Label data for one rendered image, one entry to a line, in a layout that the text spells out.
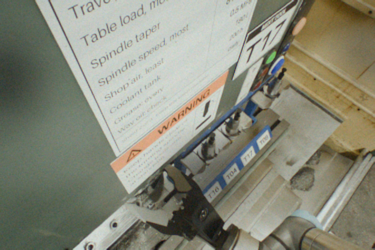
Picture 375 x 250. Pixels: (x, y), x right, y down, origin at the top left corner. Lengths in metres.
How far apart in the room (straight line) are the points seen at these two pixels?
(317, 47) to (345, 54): 0.12
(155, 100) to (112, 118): 0.04
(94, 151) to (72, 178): 0.03
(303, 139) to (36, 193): 1.33
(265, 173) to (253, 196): 0.13
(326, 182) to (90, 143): 1.41
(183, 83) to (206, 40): 0.04
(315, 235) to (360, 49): 0.82
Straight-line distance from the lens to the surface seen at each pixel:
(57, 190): 0.21
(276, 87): 0.89
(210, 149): 0.71
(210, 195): 1.01
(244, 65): 0.31
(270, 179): 1.34
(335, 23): 1.23
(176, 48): 0.18
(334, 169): 1.58
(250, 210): 1.24
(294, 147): 1.42
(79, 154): 0.19
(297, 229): 0.65
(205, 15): 0.18
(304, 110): 1.46
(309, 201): 1.45
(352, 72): 1.30
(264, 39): 0.32
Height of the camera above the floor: 1.91
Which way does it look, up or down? 62 degrees down
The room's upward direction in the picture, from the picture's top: 7 degrees clockwise
